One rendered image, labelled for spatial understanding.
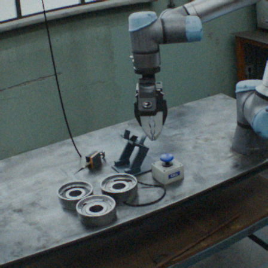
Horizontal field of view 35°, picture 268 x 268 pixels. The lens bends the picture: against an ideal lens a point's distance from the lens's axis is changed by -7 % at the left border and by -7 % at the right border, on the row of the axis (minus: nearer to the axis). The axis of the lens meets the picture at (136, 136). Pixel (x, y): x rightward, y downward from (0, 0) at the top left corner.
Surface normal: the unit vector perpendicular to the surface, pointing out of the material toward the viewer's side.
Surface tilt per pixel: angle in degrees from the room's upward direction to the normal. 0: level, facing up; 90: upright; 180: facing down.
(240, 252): 0
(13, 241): 0
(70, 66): 90
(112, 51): 90
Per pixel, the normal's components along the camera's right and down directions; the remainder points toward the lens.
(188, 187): -0.10, -0.91
